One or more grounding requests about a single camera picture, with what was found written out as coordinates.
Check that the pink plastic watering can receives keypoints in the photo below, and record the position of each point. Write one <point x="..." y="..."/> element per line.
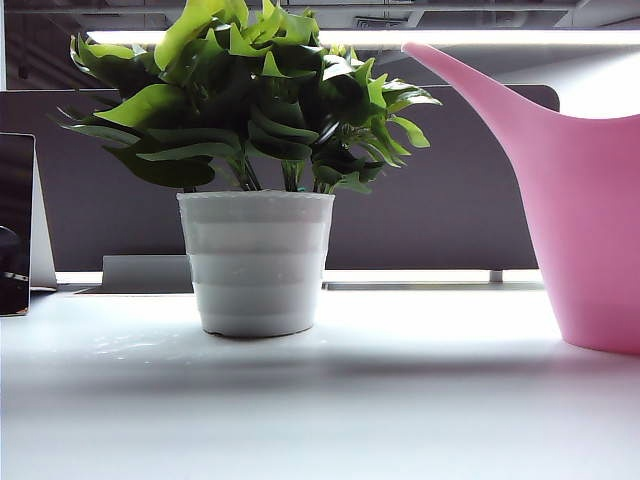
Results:
<point x="590" y="225"/>

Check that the green plant in white pot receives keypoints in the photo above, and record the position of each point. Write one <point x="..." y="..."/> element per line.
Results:
<point x="255" y="260"/>

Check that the dark grey desk partition panel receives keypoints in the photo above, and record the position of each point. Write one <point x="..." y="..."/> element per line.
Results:
<point x="450" y="200"/>

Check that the long ceiling light strip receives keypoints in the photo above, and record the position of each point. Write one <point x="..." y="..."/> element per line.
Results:
<point x="360" y="37"/>

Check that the ceiling air vent grille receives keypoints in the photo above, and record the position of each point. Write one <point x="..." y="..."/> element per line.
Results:
<point x="375" y="22"/>

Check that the silver partition foot bracket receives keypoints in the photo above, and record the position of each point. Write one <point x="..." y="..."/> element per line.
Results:
<point x="497" y="276"/>

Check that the black monitor with silver frame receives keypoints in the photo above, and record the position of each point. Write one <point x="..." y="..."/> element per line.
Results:
<point x="15" y="175"/>

